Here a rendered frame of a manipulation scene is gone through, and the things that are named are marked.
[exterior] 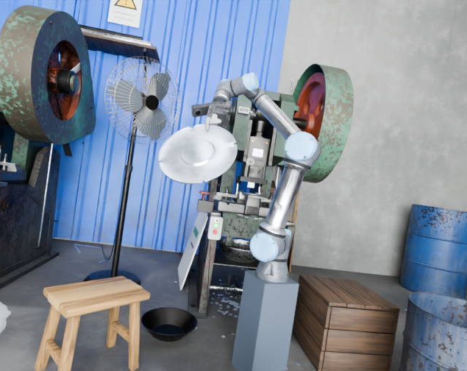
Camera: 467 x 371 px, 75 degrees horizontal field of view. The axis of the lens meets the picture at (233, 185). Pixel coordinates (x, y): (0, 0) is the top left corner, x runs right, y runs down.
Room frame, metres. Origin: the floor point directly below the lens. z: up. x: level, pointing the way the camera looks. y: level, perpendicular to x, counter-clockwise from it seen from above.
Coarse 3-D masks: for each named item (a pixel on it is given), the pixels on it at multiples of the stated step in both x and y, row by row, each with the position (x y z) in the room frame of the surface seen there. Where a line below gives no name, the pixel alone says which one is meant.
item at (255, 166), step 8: (256, 136) 2.14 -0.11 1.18; (256, 144) 2.10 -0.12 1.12; (264, 144) 2.10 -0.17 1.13; (248, 152) 2.09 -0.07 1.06; (256, 152) 2.10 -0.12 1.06; (264, 152) 2.11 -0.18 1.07; (248, 160) 2.08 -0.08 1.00; (256, 160) 2.10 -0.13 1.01; (264, 160) 2.11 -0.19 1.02; (248, 168) 2.09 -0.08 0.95; (256, 168) 2.07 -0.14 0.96; (264, 168) 2.11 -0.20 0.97; (248, 176) 2.07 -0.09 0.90; (256, 176) 2.07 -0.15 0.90; (264, 176) 2.11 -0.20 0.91
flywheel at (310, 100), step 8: (320, 72) 2.12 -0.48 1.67; (312, 80) 2.22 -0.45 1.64; (320, 80) 2.06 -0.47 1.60; (304, 88) 2.35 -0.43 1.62; (312, 88) 2.29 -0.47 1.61; (320, 88) 2.14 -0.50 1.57; (304, 96) 2.39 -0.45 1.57; (312, 96) 2.27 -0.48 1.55; (320, 96) 2.11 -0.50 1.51; (296, 104) 2.49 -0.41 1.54; (304, 104) 2.41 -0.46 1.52; (312, 104) 2.25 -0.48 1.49; (320, 104) 2.13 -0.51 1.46; (296, 112) 2.49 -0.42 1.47; (304, 112) 2.38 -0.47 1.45; (312, 112) 2.22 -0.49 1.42; (320, 112) 2.07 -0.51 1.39; (312, 120) 2.16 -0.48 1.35; (320, 120) 2.05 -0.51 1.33; (312, 128) 2.16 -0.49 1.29; (320, 128) 1.94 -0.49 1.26
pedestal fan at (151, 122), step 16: (144, 64) 2.02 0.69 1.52; (160, 80) 2.16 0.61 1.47; (128, 96) 2.02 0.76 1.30; (144, 96) 2.02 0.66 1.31; (160, 96) 2.23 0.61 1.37; (176, 96) 2.30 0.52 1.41; (128, 112) 1.99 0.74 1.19; (144, 112) 2.14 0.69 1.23; (160, 112) 2.18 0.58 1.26; (144, 128) 2.18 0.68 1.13; (160, 128) 2.23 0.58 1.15; (128, 160) 2.18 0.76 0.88; (128, 176) 2.18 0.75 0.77; (128, 192) 2.20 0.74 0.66; (96, 272) 2.23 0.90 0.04; (112, 272) 2.18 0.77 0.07; (128, 272) 2.33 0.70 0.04
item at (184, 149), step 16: (176, 144) 1.16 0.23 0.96; (192, 144) 1.14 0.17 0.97; (208, 144) 1.13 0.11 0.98; (224, 144) 1.13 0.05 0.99; (160, 160) 1.12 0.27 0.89; (176, 160) 1.10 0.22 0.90; (192, 160) 1.09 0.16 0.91; (208, 160) 1.08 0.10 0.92; (224, 160) 1.08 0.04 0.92; (176, 176) 1.06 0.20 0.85; (192, 176) 1.05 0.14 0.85; (208, 176) 1.04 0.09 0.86
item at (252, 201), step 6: (246, 198) 2.00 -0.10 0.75; (252, 198) 2.00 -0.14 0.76; (258, 198) 1.89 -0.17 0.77; (264, 198) 1.89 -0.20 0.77; (246, 204) 2.00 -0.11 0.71; (252, 204) 2.01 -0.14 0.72; (258, 204) 2.01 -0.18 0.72; (246, 210) 2.00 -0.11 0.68; (252, 210) 2.01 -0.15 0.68; (258, 210) 2.01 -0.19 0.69
